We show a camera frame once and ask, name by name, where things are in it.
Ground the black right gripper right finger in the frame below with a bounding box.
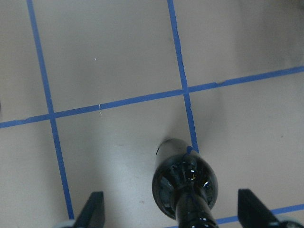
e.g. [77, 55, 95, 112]
[237, 189, 285, 228]

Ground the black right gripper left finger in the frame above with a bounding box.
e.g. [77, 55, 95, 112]
[72, 191, 105, 228]

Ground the dark wine bottle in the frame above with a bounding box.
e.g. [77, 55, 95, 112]
[152, 138, 218, 228]

